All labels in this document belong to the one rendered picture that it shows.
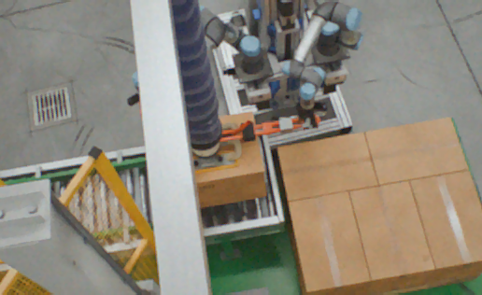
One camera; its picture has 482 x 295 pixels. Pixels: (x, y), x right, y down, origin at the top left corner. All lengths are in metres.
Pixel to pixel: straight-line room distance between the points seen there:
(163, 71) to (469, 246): 2.90
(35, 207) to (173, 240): 0.35
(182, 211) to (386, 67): 3.98
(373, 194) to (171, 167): 2.79
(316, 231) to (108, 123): 1.99
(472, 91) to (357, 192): 1.57
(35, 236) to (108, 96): 3.78
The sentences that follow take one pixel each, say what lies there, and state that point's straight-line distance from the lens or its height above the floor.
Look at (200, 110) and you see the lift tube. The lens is 3.03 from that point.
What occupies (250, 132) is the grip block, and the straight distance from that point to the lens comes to 3.52.
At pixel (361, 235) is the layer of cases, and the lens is 4.03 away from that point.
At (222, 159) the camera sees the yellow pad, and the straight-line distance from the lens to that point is 3.57.
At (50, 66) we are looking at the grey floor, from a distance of 5.57.
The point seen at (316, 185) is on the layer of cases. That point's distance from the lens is 4.13.
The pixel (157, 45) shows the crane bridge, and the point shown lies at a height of 3.05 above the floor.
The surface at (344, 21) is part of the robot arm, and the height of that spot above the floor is 1.62.
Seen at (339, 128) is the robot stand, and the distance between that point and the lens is 4.67.
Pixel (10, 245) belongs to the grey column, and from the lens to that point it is 1.56.
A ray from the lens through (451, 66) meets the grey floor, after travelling 5.35.
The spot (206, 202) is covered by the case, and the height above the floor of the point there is 0.77.
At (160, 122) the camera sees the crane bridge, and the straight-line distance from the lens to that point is 1.51.
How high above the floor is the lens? 4.36
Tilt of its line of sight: 65 degrees down
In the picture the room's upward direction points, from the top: 8 degrees counter-clockwise
